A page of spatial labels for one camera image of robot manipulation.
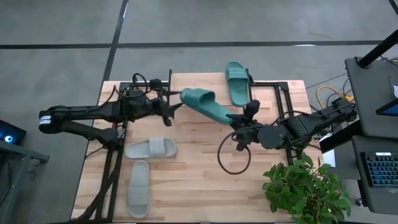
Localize black metal table frame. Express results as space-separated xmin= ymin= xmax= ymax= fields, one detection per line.
xmin=70 ymin=74 xmax=297 ymax=223

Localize wooden shelf black metal frame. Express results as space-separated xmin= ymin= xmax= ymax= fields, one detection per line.
xmin=167 ymin=68 xmax=255 ymax=110

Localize teal slide sandal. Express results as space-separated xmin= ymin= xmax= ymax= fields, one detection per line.
xmin=224 ymin=61 xmax=250 ymax=108
xmin=179 ymin=88 xmax=236 ymax=126

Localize grey slide sandal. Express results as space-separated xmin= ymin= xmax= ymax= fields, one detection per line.
xmin=124 ymin=138 xmax=177 ymax=159
xmin=125 ymin=160 xmax=150 ymax=219

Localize white paper sheet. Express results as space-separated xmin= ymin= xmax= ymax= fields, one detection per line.
xmin=322 ymin=133 xmax=337 ymax=168

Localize grey side table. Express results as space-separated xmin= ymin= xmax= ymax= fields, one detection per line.
xmin=0 ymin=139 xmax=50 ymax=224

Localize black camera cable loop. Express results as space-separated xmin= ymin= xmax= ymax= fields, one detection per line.
xmin=216 ymin=110 xmax=308 ymax=175
xmin=110 ymin=73 xmax=150 ymax=100

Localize green potted plant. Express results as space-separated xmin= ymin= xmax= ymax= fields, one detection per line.
xmin=262 ymin=151 xmax=352 ymax=224

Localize black floor cable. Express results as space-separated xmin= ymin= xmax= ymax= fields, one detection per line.
xmin=306 ymin=73 xmax=348 ymax=90

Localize backlit keyboard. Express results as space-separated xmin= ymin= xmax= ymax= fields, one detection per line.
xmin=360 ymin=151 xmax=398 ymax=188

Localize black computer monitor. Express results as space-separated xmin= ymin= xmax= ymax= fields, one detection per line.
xmin=375 ymin=98 xmax=398 ymax=118

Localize black desk beam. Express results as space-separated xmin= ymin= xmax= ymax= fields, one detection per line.
xmin=319 ymin=119 xmax=364 ymax=154

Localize black computer blue light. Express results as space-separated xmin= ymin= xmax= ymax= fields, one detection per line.
xmin=0 ymin=119 xmax=27 ymax=146

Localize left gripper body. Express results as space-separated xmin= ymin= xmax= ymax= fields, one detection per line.
xmin=145 ymin=78 xmax=173 ymax=127

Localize yellow cable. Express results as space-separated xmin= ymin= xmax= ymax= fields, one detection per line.
xmin=316 ymin=85 xmax=355 ymax=128

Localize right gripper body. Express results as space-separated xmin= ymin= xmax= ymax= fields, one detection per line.
xmin=233 ymin=99 xmax=261 ymax=152

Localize black metal post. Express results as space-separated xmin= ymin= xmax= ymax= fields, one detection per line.
xmin=356 ymin=29 xmax=398 ymax=68

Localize grey desk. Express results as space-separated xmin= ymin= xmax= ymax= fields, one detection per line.
xmin=345 ymin=57 xmax=398 ymax=139
xmin=351 ymin=135 xmax=398 ymax=215

